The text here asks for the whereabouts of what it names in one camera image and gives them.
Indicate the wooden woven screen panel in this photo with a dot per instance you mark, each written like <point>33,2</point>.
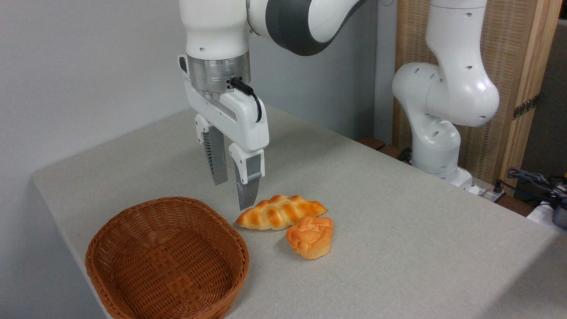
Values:
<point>505,44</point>

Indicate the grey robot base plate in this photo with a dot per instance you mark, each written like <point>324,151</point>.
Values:
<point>487,192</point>

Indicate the dark metal hinge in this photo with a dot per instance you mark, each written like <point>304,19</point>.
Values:
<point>526,107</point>

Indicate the round bread roll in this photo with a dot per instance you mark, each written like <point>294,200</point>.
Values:
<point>310,237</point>

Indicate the long braided bread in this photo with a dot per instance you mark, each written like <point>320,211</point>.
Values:
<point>279,212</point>

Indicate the white box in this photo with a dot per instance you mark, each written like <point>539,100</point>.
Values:
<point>540,215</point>

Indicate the brown wicker basket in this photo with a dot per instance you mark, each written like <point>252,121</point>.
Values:
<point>168,261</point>

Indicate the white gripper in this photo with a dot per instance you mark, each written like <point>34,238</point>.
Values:
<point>241,122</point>

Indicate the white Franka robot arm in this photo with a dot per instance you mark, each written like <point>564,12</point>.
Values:
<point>452,93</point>

